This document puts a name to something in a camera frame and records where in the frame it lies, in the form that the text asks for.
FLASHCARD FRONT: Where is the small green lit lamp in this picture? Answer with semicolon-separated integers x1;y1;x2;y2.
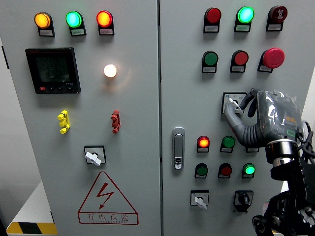
241;163;256;179

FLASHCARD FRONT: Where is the dark red buzzer lamp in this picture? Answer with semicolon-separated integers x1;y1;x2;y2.
265;5;288;32

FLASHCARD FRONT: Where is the black display meter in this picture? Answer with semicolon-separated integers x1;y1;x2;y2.
25;47;81;94

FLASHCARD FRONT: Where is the small red push button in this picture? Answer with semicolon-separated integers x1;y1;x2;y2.
218;163;233;179

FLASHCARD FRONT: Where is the red warning triangle sign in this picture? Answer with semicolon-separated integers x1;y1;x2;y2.
77;171;139;225

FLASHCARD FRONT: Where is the grey cabinet door with lock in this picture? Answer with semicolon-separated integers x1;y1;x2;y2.
159;0;315;236

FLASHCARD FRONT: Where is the small red handle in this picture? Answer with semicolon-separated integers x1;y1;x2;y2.
111;110;121;134

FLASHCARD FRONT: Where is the grey cabinet door with display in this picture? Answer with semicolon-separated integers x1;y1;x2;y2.
0;0;162;236

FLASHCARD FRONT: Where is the silver door lock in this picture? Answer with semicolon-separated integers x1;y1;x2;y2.
171;127;186;171

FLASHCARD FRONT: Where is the yellow round lamp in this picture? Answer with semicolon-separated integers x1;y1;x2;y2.
33;11;56;37

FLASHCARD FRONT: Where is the white-handle switch on plain plate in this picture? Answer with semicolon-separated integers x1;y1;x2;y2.
83;145;107;168

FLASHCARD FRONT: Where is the orange-red lit large lamp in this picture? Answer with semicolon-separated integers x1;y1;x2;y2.
95;10;115;36

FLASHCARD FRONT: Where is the white round lamp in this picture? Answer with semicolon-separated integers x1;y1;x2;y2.
103;63;118;78

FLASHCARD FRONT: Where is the small yellow handle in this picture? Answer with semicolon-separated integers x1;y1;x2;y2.
57;110;71;135

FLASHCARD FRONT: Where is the large dark red lamp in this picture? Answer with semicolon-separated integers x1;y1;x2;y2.
203;7;222;33

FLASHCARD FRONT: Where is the small green unlit lamp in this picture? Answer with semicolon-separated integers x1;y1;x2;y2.
220;135;236;153

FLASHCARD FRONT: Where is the small labelled white-handle turn switch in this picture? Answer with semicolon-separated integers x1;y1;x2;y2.
189;190;210;210

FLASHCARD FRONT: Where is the large red push button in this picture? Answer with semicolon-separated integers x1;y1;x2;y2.
229;50;250;73

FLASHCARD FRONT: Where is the large green push button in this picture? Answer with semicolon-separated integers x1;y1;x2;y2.
201;50;219;74

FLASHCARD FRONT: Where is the small orange-red lit lamp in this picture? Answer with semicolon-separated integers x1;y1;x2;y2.
196;135;211;153

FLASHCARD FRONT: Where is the large labelled white-handle turn switch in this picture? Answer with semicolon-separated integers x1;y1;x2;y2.
220;91;248;115

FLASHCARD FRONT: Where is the black yellow striped tape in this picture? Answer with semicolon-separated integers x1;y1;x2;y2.
6;222;59;236

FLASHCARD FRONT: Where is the large red stop button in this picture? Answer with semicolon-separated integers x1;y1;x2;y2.
257;47;285;73

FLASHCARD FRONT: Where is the large green lit lamp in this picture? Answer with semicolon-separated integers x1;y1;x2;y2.
233;6;255;32

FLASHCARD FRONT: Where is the small green push button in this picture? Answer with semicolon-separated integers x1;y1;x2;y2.
194;163;209;179

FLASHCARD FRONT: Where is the black-handle turn switch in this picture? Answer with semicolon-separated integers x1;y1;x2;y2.
232;190;254;213

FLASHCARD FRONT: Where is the green lit lamp beside yellow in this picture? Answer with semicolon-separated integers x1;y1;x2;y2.
65;10;87;37

